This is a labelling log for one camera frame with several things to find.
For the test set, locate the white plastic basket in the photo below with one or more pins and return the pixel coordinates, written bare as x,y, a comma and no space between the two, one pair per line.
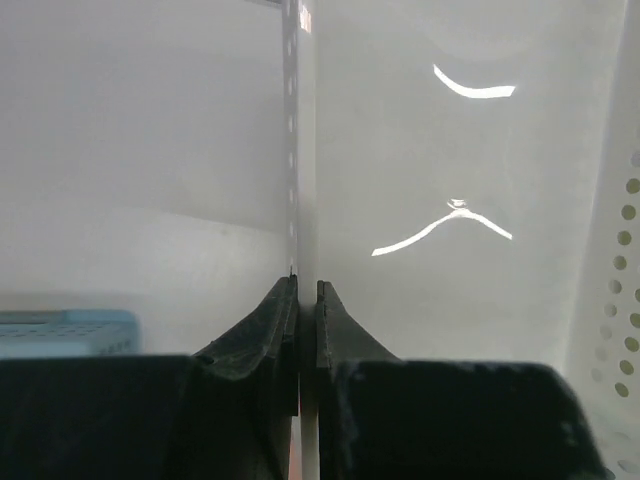
467,178

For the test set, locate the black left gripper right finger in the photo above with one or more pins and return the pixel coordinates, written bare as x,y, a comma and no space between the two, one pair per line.
355,410

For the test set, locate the light blue plastic basket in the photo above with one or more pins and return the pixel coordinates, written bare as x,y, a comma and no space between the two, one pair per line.
68,333

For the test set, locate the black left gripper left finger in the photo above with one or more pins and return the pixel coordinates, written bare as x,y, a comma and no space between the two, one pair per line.
251,378

